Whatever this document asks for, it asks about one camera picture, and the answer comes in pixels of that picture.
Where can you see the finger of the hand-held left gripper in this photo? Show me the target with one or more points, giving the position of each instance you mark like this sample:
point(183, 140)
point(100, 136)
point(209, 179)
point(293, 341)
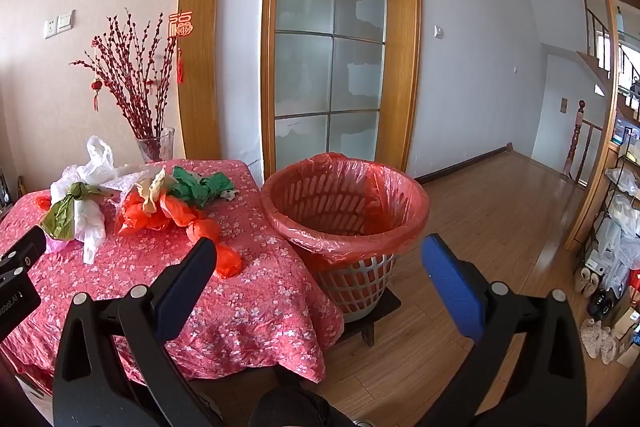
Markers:
point(25, 249)

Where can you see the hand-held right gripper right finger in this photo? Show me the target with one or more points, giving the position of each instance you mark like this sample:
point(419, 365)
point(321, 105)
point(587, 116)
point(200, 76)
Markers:
point(450, 287)

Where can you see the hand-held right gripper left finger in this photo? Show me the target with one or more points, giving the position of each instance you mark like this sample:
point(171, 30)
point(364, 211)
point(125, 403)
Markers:
point(187, 287)

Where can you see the pink plastic bag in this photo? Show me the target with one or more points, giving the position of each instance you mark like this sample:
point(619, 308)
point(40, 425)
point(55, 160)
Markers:
point(57, 246)

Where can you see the olive green plastic bag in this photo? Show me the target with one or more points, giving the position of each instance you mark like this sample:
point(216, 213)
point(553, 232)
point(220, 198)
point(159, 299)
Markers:
point(60, 217)

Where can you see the small orange plastic bag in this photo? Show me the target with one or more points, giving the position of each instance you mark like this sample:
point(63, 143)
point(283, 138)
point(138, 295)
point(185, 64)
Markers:
point(43, 202)

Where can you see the twisted orange plastic bag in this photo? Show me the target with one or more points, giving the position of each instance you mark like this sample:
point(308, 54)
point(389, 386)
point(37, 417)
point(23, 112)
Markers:
point(197, 227)

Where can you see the white translucent plastic bag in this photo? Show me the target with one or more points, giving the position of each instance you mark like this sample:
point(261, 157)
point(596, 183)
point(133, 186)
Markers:
point(90, 222)

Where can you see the red basket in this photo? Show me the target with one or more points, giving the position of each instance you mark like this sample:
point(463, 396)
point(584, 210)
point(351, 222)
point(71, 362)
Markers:
point(400, 207)

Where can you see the white plastic lattice basket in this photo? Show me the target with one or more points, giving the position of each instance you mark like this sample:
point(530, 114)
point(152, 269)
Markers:
point(350, 292)

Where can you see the beige plastic bag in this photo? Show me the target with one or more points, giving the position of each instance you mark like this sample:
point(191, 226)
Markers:
point(152, 192)

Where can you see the white black-dotted wrapper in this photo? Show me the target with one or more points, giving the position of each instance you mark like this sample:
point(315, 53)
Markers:
point(231, 195)

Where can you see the large white plastic bag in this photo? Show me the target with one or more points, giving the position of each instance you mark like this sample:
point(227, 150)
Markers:
point(97, 162)

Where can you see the black low stool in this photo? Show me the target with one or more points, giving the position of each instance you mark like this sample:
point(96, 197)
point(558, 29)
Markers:
point(385, 307)

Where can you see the pair of beige shoes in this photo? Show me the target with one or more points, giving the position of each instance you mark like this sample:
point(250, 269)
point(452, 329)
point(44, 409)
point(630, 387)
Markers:
point(590, 282)

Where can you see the white fluffy slipper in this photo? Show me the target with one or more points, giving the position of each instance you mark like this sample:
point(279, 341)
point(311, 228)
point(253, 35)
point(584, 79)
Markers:
point(591, 337)
point(607, 347)

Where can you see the pair of black shoes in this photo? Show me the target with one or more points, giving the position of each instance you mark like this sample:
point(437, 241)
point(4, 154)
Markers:
point(602, 304)

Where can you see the person's leg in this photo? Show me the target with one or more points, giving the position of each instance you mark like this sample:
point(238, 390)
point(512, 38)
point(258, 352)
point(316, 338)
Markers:
point(295, 409)

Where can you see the white bag on rack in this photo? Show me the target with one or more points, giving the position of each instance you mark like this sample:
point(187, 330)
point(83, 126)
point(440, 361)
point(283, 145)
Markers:
point(612, 232)

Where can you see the small red lantern ornament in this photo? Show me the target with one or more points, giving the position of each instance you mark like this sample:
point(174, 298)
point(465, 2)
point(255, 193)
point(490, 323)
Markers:
point(96, 87)

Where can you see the cardboard box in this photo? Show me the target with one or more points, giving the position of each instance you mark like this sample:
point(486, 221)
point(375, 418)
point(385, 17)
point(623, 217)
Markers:
point(625, 322)

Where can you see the black metal shelf rack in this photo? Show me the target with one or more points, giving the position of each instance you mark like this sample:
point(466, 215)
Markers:
point(620, 187)

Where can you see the glass vase red branches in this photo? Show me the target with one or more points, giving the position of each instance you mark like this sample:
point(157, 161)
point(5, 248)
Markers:
point(135, 72)

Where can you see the wooden framed glass door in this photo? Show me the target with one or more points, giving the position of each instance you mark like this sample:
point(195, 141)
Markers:
point(305, 72)

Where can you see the red hanging tassel ornament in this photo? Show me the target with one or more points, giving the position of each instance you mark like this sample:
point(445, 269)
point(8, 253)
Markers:
point(181, 27)

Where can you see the wooden staircase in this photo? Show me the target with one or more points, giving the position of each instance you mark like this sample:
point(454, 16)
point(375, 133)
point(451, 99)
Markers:
point(595, 59)

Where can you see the wooden wall trim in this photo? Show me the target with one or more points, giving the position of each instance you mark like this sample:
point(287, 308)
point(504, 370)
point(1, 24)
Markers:
point(197, 107)

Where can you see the wooden stair railing post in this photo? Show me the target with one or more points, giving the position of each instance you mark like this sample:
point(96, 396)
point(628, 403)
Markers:
point(577, 132)

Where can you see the wooden doorway frame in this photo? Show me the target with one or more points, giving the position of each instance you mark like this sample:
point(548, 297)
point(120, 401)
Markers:
point(602, 147)

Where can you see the white wall socket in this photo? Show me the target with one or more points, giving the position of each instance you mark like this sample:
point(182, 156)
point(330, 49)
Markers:
point(50, 28)

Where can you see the white wall switch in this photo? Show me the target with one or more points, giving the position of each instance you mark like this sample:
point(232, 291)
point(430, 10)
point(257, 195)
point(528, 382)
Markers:
point(65, 21)

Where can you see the small wall switch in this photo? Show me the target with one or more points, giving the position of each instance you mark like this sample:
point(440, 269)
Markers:
point(439, 32)

